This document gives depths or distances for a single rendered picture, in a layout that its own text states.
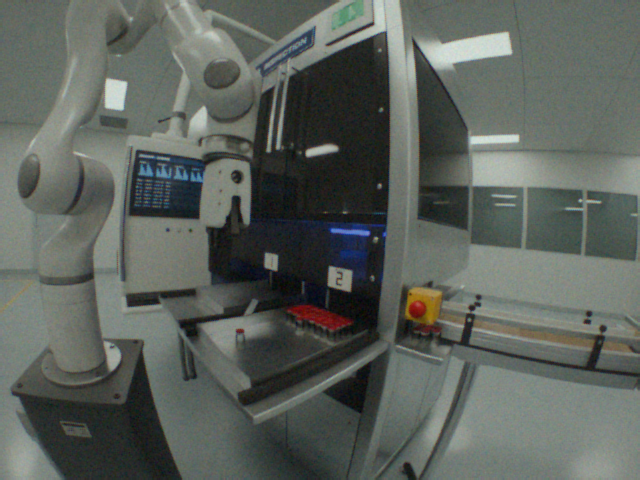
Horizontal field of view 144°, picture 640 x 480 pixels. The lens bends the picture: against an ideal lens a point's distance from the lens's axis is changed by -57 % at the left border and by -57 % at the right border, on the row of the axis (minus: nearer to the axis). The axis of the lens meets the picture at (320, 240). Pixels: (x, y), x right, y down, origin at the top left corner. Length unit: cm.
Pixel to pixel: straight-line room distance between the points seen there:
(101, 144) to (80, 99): 546
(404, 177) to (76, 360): 81
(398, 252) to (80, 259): 67
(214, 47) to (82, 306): 47
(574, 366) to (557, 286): 459
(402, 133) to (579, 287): 502
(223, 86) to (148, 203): 99
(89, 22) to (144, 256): 98
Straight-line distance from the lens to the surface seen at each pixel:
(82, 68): 60
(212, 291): 100
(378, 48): 86
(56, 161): 48
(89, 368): 58
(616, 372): 80
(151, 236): 127
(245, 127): 39
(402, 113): 68
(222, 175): 35
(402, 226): 60
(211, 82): 33
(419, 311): 57
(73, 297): 52
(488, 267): 519
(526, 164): 537
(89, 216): 56
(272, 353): 57
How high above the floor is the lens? 116
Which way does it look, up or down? 3 degrees down
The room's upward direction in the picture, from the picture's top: 4 degrees clockwise
